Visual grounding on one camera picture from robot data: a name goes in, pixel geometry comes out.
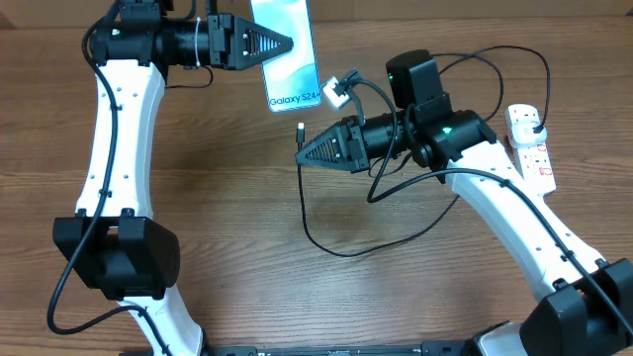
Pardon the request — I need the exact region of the Samsung Galaxy S24+ smartphone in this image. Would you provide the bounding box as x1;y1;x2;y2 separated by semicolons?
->
250;0;321;113

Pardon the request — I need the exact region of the black USB-C charging cable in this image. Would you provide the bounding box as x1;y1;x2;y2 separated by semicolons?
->
295;44;552;259

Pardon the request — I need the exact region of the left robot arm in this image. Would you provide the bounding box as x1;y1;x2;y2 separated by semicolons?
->
52;1;294;355

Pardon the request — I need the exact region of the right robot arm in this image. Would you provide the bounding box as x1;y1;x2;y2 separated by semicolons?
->
296;49;632;355

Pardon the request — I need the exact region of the white charger plug adapter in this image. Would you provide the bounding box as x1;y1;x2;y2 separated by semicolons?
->
508;122;547;148

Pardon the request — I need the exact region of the white power strip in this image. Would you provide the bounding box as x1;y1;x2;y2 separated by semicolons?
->
503;103;558;196

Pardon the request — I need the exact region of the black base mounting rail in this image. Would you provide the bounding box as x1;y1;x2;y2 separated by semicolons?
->
201;340;482;356

